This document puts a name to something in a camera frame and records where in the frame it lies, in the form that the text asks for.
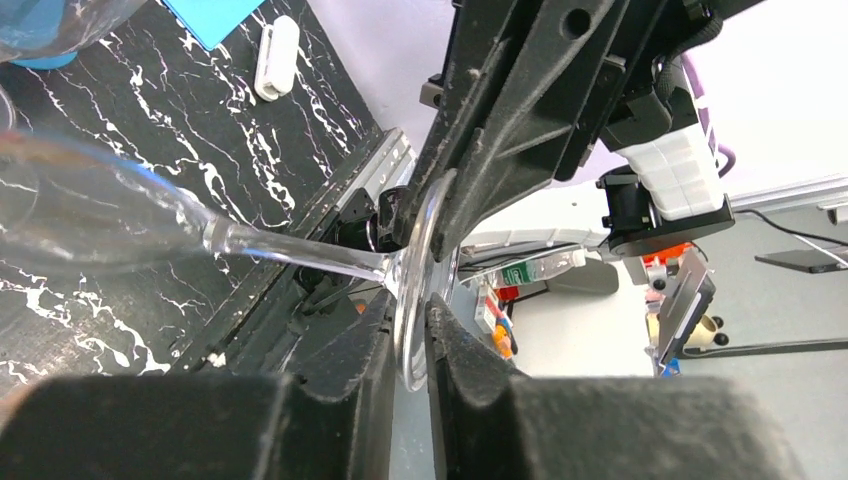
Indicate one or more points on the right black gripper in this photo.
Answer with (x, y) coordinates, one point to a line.
(523, 79)

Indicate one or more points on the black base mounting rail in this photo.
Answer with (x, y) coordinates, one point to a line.
(257, 321)

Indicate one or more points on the red white cigarette pack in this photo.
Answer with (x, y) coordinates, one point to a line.
(486, 309)

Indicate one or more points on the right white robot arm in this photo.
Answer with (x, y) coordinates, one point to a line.
(668, 192)

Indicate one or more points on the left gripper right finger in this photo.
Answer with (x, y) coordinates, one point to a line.
(491, 421)

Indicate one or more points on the light blue wine glass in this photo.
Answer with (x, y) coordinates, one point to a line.
(32, 30)

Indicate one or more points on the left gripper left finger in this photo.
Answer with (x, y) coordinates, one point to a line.
(330, 419)

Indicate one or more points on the small white rectangular device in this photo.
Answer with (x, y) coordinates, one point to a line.
(277, 58)

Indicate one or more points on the grey desk surface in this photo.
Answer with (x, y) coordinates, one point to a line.
(593, 326)

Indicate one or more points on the clear wine glass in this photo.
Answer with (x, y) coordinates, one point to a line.
(70, 207)

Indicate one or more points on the clear plastic water bottle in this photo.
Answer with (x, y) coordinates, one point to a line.
(533, 268)

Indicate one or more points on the blue flat sheet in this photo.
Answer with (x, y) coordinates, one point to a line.
(211, 21)

